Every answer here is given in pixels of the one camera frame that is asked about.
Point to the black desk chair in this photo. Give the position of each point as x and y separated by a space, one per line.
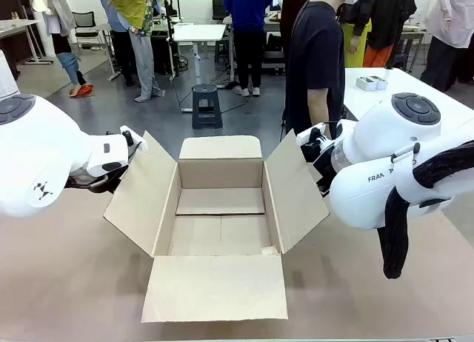
219 9

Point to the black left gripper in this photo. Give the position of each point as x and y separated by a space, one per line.
96 186

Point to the white height-adjustable desk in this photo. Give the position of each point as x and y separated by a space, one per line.
200 33

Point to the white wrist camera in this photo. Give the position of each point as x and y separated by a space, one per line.
127 138
303 134

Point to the person in light blue shirt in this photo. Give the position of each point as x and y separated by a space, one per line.
118 42

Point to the person in blue sweater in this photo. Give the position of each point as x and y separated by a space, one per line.
246 9

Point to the person's right forearm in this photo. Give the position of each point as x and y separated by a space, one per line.
317 105

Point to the person with yellow apron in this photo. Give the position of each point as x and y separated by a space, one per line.
389 16

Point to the person in dark red top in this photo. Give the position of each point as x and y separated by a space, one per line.
290 5

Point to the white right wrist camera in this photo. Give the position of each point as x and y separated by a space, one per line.
303 134

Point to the person in green patterned clothes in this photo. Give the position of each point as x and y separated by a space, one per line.
129 5

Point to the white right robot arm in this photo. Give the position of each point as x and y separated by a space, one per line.
370 205

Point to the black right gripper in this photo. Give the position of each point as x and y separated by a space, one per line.
324 171

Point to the black plastic stool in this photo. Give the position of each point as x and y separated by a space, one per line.
206 94

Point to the small white box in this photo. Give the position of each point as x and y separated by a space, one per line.
364 83
382 84

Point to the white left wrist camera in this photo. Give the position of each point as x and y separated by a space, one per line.
127 138

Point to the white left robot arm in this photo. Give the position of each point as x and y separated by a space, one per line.
44 142

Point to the black mesh office chair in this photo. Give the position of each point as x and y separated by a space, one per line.
83 21

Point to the brown cardboard box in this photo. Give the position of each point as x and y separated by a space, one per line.
215 290

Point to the grey side table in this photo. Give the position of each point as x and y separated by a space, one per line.
15 23

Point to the person in navy t-shirt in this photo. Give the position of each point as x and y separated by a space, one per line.
314 42

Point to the person in pale pink shirt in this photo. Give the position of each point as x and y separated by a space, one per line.
455 16

